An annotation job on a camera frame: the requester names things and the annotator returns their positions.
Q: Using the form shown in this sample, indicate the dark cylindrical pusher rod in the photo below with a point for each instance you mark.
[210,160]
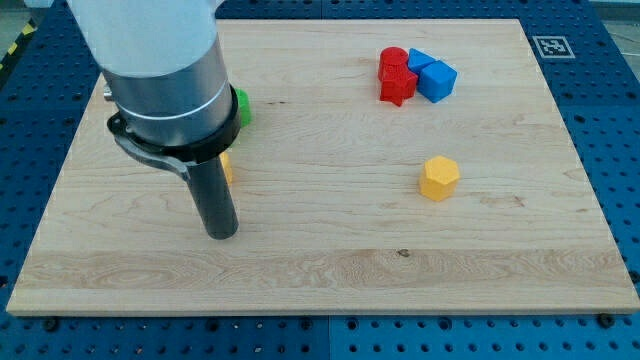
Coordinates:
[210,191]

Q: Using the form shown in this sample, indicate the yellow heart block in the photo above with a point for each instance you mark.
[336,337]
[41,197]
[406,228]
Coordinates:
[227,166]

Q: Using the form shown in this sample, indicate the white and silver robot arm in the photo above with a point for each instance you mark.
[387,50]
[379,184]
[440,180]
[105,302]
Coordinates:
[176,109]

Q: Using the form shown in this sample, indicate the green star block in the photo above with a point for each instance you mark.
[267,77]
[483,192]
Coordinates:
[244,107]

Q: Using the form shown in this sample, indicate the red star block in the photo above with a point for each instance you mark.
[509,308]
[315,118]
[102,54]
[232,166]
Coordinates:
[397,84]

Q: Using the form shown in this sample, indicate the wooden board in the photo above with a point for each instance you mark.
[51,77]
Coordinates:
[325,186]

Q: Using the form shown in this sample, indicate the red cylinder block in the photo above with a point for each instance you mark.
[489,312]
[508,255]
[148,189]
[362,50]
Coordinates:
[392,63]

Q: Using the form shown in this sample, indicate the yellow hexagon block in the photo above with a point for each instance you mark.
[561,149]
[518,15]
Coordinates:
[439,178]

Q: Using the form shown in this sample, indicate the blue triangle block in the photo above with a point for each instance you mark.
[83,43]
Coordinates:
[418,60]

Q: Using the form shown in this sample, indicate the blue cube block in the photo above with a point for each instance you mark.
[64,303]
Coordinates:
[436,81]

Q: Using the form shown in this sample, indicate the black and white fiducial tag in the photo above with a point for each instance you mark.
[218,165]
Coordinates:
[553,47]

